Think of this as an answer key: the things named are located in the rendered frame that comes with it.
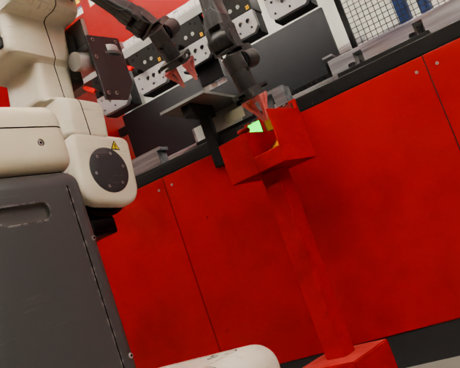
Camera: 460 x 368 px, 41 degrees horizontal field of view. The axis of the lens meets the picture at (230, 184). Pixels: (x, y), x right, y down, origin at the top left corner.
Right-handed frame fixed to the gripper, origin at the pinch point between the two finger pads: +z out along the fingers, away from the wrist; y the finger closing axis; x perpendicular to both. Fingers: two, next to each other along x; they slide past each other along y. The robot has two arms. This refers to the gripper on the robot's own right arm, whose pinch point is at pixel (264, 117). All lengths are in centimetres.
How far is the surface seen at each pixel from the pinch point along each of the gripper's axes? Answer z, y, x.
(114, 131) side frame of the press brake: -29, 76, 128
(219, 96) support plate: -13.2, 23.5, 26.2
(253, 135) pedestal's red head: 2.7, -2.2, 4.6
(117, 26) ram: -58, 42, 65
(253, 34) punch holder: -27, 44, 15
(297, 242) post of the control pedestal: 34.3, -9.2, 4.2
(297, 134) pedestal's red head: 8.4, 3.2, -4.8
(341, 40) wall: -28, 465, 164
